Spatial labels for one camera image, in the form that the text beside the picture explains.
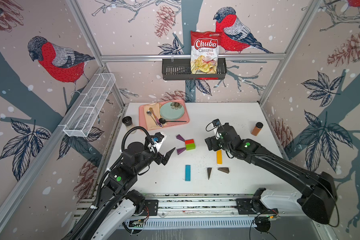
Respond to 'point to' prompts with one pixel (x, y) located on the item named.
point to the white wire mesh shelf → (79, 123)
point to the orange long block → (219, 157)
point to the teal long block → (187, 172)
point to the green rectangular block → (190, 146)
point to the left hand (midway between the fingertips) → (168, 139)
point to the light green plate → (171, 110)
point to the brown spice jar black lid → (256, 130)
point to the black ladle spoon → (163, 121)
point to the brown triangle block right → (224, 169)
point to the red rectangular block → (189, 141)
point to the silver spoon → (149, 113)
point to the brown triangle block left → (209, 171)
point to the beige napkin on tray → (152, 114)
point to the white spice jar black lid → (127, 120)
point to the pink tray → (185, 117)
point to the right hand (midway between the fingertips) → (210, 137)
